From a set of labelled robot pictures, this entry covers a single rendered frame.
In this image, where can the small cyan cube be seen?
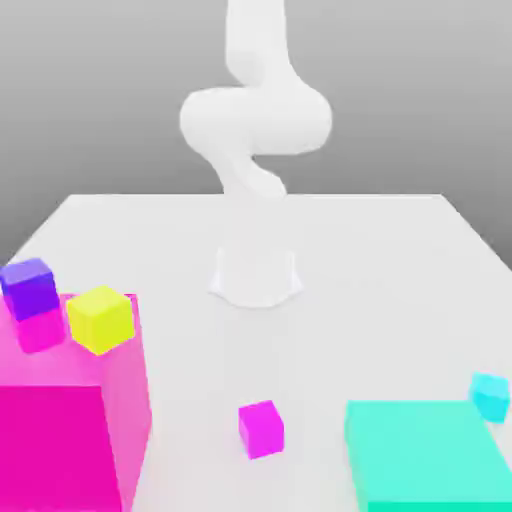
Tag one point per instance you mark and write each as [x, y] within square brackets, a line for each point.
[490, 396]

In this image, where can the small yellow cube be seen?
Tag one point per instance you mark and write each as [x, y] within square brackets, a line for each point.
[100, 320]

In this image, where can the small purple cube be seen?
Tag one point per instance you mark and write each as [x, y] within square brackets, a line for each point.
[28, 286]

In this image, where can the large pink box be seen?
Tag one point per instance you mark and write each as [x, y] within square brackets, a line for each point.
[52, 440]

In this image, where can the small magenta cube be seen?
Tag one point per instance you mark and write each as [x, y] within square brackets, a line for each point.
[42, 332]
[262, 430]

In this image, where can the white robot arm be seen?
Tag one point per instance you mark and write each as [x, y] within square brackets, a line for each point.
[256, 120]

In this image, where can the large turquoise box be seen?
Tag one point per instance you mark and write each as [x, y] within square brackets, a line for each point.
[424, 452]

